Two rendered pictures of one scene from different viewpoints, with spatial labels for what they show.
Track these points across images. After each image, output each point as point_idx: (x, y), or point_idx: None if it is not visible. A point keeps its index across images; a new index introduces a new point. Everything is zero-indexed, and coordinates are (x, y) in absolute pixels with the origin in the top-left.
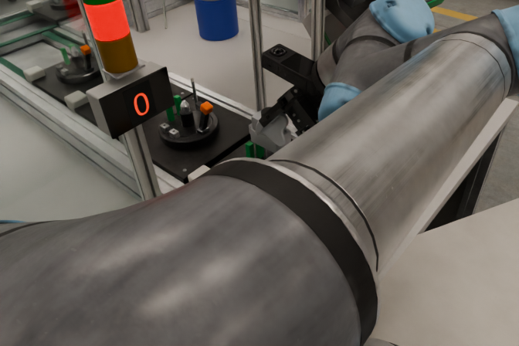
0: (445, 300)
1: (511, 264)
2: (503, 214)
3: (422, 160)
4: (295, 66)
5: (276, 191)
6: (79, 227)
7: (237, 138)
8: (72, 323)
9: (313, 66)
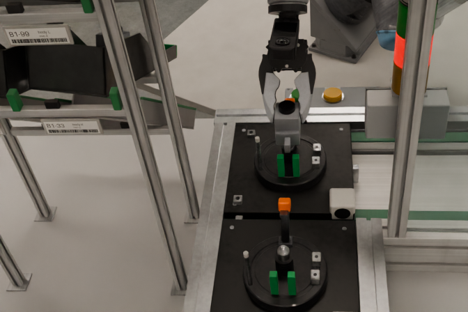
0: (284, 89)
1: (228, 75)
2: (180, 89)
3: None
4: (290, 30)
5: None
6: None
7: (262, 223)
8: None
9: (297, 8)
